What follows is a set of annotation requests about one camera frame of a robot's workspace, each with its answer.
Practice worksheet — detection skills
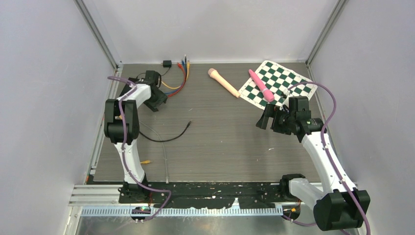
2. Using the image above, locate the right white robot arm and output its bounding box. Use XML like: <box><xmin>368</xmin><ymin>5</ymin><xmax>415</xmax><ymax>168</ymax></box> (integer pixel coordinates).
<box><xmin>256</xmin><ymin>96</ymin><xmax>370</xmax><ymax>231</ymax></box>

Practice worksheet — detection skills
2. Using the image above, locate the red ethernet cable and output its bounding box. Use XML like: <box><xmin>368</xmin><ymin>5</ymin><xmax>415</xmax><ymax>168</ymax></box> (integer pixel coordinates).
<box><xmin>165</xmin><ymin>62</ymin><xmax>187</xmax><ymax>98</ymax></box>

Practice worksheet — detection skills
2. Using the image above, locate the blue ethernet cable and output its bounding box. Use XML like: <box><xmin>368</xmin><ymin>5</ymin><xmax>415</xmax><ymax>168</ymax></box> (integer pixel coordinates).
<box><xmin>163</xmin><ymin>60</ymin><xmax>188</xmax><ymax>95</ymax></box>

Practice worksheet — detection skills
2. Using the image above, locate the green white checkerboard mat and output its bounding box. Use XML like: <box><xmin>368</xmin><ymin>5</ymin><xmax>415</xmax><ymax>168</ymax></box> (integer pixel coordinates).
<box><xmin>238</xmin><ymin>60</ymin><xmax>318</xmax><ymax>110</ymax></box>

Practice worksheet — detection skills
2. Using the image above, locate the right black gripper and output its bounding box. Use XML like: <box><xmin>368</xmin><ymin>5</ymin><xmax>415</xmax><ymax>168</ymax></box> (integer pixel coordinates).
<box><xmin>256</xmin><ymin>103</ymin><xmax>296</xmax><ymax>136</ymax></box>

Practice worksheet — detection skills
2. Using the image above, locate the beige toy microphone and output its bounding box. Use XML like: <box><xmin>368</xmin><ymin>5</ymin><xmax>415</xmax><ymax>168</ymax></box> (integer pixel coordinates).
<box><xmin>207</xmin><ymin>68</ymin><xmax>240</xmax><ymax>98</ymax></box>

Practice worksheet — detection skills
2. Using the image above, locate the black ethernet cable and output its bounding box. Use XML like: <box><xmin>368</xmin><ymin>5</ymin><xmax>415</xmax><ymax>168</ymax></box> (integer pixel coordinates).
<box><xmin>182</xmin><ymin>54</ymin><xmax>188</xmax><ymax>88</ymax></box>

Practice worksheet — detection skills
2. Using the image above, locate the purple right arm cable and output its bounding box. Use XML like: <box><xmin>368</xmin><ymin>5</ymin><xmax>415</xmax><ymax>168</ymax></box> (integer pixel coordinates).
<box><xmin>281</xmin><ymin>81</ymin><xmax>372</xmax><ymax>235</ymax></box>

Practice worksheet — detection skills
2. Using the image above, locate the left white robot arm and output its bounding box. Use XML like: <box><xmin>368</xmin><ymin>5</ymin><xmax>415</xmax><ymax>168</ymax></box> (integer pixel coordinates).
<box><xmin>104</xmin><ymin>70</ymin><xmax>167</xmax><ymax>203</ymax></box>

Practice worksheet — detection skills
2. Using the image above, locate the black loose cable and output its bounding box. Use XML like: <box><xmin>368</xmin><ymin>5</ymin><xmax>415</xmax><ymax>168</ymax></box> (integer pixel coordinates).
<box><xmin>138</xmin><ymin>120</ymin><xmax>192</xmax><ymax>143</ymax></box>

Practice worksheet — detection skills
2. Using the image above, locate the grey thin cable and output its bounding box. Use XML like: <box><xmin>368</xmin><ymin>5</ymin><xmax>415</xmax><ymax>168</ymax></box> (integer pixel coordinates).
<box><xmin>139</xmin><ymin>121</ymin><xmax>170</xmax><ymax>184</ymax></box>

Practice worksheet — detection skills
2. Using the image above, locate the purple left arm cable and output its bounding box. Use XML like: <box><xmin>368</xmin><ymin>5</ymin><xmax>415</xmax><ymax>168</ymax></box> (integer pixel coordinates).
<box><xmin>107</xmin><ymin>75</ymin><xmax>172</xmax><ymax>222</ymax></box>

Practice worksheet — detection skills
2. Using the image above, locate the yellow ethernet cable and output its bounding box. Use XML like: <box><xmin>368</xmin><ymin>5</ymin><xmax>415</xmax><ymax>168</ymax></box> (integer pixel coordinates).
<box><xmin>160</xmin><ymin>61</ymin><xmax>191</xmax><ymax>90</ymax></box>

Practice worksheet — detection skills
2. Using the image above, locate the black power adapter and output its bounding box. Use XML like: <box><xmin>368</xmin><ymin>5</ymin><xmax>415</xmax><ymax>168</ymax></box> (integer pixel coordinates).
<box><xmin>162</xmin><ymin>60</ymin><xmax>172</xmax><ymax>68</ymax></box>

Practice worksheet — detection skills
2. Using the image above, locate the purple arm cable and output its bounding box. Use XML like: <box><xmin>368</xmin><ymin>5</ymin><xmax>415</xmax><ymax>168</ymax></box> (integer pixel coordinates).
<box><xmin>281</xmin><ymin>81</ymin><xmax>372</xmax><ymax>235</ymax></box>
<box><xmin>107</xmin><ymin>75</ymin><xmax>172</xmax><ymax>222</ymax></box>

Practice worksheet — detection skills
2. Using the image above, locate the aluminium front rail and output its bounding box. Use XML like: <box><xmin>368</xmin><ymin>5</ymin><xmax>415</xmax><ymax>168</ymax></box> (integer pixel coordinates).
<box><xmin>69</xmin><ymin>185</ymin><xmax>325</xmax><ymax>217</ymax></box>

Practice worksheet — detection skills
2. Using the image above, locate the pink toy microphone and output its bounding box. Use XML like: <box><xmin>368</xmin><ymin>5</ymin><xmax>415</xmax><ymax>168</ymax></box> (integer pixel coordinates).
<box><xmin>248</xmin><ymin>69</ymin><xmax>275</xmax><ymax>102</ymax></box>

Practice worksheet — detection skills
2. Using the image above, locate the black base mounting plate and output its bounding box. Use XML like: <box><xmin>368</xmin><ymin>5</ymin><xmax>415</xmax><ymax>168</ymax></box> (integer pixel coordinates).
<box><xmin>118</xmin><ymin>182</ymin><xmax>299</xmax><ymax>209</ymax></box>

